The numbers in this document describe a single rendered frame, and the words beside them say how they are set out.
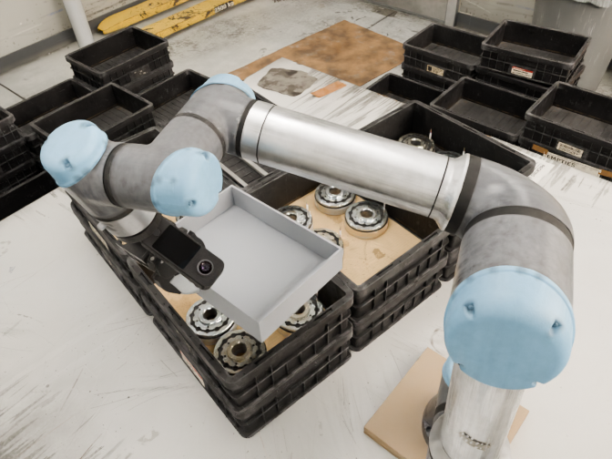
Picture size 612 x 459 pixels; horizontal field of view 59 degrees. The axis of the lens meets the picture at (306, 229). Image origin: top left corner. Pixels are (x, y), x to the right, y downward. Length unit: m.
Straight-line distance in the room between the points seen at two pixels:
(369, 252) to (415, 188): 0.65
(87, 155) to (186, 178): 0.12
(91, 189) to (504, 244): 0.44
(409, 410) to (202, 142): 0.74
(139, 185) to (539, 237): 0.41
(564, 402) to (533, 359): 0.73
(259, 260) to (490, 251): 0.50
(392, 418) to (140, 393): 0.54
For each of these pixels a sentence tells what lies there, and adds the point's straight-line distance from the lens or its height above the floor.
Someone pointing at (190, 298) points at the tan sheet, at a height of 0.83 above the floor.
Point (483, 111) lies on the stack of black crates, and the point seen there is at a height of 0.38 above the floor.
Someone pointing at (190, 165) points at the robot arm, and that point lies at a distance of 0.58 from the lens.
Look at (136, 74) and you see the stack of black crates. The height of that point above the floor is 0.51.
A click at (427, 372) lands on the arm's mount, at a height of 0.73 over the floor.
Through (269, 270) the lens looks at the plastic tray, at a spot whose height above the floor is 1.05.
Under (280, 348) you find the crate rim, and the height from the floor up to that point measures 0.93.
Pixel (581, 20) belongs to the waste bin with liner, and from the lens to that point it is 3.30.
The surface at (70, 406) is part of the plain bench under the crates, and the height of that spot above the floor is 0.70.
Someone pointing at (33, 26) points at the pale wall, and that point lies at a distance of 4.43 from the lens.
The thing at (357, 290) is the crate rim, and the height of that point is 0.93.
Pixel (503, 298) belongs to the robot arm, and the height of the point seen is 1.37.
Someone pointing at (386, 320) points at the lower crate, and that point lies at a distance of 1.27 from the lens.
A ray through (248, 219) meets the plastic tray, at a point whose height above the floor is 1.05.
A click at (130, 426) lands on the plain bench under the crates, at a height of 0.70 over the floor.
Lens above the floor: 1.76
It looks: 45 degrees down
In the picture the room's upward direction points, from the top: 4 degrees counter-clockwise
